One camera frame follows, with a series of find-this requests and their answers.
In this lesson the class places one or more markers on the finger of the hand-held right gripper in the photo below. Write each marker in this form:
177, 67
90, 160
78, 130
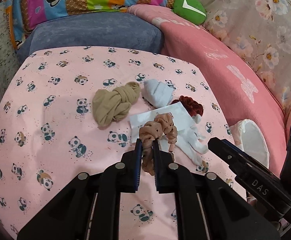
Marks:
248, 172

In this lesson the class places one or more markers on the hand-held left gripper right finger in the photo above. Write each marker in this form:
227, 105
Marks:
158, 170

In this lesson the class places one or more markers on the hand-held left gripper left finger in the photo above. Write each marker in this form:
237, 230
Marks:
138, 165

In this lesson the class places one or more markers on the brown hair scrunchie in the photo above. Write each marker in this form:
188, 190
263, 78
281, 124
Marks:
148, 130

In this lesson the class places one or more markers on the tan knotted stocking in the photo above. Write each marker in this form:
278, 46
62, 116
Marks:
110, 102

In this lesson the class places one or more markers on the dark red scrunchie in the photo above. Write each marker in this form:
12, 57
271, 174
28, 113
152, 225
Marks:
190, 103

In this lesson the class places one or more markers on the light blue sock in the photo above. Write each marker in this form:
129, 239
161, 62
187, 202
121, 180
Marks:
158, 92

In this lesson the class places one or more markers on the pink blanket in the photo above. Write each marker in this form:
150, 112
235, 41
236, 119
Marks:
210, 62

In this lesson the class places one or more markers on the grey floral cloth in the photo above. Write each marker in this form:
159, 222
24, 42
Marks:
260, 30

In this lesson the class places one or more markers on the blue sofa cushion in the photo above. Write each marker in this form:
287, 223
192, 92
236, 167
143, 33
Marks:
90, 32

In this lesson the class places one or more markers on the green plush pillow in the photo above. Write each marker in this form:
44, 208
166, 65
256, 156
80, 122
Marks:
188, 11

